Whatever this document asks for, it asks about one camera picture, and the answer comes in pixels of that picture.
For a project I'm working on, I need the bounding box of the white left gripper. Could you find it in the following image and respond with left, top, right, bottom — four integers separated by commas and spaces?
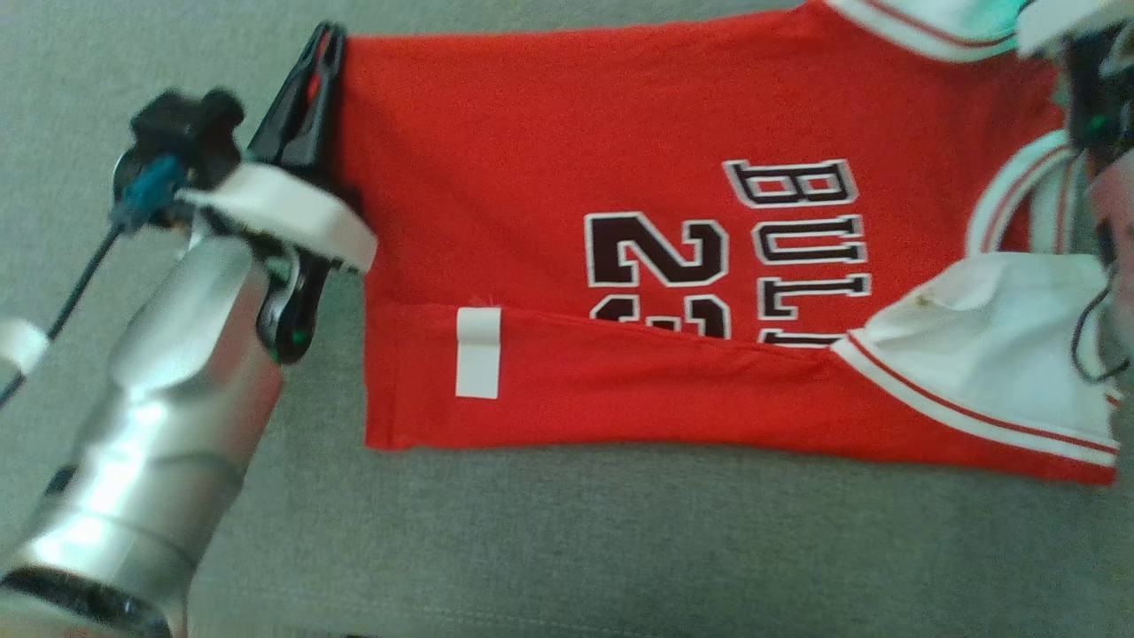
181, 23, 379, 365

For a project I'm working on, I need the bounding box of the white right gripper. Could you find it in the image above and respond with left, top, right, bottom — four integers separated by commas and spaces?
1016, 0, 1134, 160

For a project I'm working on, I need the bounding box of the red bulls basketball jersey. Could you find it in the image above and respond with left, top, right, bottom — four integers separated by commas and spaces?
331, 0, 1122, 487

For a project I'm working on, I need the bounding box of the large grey sofa seat cushion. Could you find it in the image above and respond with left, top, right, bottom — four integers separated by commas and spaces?
0, 0, 1134, 638

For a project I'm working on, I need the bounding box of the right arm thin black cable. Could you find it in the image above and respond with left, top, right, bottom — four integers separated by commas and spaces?
1069, 282, 1134, 385

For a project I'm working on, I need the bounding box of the white left arm cable strap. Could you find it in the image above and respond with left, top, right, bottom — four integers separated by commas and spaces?
0, 316, 50, 376

